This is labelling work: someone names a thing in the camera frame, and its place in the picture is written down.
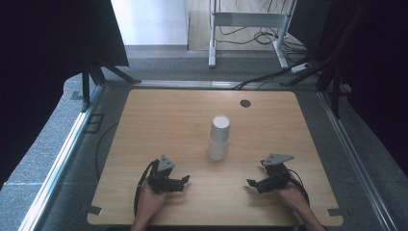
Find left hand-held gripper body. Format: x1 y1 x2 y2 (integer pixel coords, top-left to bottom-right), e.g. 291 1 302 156
147 154 185 194

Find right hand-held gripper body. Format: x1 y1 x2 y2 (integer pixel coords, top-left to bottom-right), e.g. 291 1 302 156
256 153 295 194

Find white paper cup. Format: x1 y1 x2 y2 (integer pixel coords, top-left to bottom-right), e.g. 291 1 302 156
209 115 232 144
207 136 231 162

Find person's left hand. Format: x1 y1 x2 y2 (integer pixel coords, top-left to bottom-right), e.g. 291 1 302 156
136 180 168 223

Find person's right hand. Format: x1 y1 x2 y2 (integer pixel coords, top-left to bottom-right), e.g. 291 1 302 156
276 179 312 216

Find white power strip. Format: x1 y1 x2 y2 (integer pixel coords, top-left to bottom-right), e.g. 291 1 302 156
290 62 312 74

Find black tripod stand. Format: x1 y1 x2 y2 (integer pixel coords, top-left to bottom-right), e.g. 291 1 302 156
80 59 142 113
279 6 364 119

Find black curtain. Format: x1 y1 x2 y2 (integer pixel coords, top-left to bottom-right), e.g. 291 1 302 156
0 0 130 189
287 0 408 177

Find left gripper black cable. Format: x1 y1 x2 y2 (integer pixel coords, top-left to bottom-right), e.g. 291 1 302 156
133 159 161 217

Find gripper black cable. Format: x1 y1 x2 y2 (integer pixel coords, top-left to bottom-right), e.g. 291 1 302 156
133 159 161 217
286 167 311 206

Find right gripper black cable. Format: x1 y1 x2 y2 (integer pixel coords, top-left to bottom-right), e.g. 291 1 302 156
286 167 311 206

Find thin black floor cable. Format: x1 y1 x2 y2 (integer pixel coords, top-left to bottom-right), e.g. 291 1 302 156
94 122 119 181

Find aluminium floor rail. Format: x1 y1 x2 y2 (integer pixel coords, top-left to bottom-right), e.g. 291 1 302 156
133 79 319 90
317 90 398 231
17 85 105 231

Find black power strip cable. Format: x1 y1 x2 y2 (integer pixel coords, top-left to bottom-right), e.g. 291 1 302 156
233 57 310 90

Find black floor cables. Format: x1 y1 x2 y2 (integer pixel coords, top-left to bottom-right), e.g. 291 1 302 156
215 0 310 63

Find white metal stand frame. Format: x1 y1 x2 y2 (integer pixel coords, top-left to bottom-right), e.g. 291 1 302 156
208 0 298 69

